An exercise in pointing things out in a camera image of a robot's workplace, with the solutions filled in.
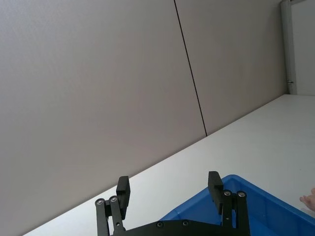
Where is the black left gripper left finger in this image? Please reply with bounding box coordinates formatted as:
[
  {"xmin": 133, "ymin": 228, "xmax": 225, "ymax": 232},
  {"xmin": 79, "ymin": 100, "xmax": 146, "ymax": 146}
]
[{"xmin": 95, "ymin": 176, "xmax": 131, "ymax": 236}]

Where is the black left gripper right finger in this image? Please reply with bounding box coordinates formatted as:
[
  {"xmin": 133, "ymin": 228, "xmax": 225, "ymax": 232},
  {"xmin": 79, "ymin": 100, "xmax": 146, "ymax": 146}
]
[{"xmin": 208, "ymin": 171, "xmax": 251, "ymax": 236}]

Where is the person's hand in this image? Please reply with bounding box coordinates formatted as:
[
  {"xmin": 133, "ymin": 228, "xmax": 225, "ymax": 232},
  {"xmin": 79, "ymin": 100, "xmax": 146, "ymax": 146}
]
[{"xmin": 299, "ymin": 187, "xmax": 315, "ymax": 212}]

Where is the blue plastic bin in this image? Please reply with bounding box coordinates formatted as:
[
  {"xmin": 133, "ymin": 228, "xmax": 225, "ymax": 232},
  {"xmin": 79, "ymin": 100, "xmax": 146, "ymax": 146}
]
[{"xmin": 159, "ymin": 174, "xmax": 315, "ymax": 236}]

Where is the pale grey door frame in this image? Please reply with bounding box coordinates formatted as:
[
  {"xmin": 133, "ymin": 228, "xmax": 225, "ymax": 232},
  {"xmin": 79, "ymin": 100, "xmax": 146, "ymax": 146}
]
[{"xmin": 279, "ymin": 0, "xmax": 315, "ymax": 95}]

